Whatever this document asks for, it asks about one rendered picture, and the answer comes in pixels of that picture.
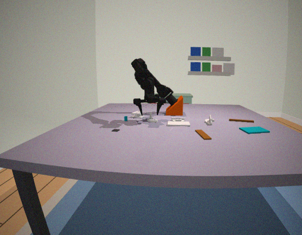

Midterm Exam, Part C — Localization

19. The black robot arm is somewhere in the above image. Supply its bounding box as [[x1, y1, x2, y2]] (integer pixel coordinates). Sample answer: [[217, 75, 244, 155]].
[[131, 58, 178, 106]]

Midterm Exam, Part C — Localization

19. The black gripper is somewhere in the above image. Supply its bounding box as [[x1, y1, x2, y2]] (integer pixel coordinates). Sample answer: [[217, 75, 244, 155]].
[[133, 89, 166, 115]]

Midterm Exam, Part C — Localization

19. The teal flat square plate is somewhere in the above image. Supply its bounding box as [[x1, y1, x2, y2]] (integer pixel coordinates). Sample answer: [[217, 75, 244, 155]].
[[239, 126, 270, 134]]

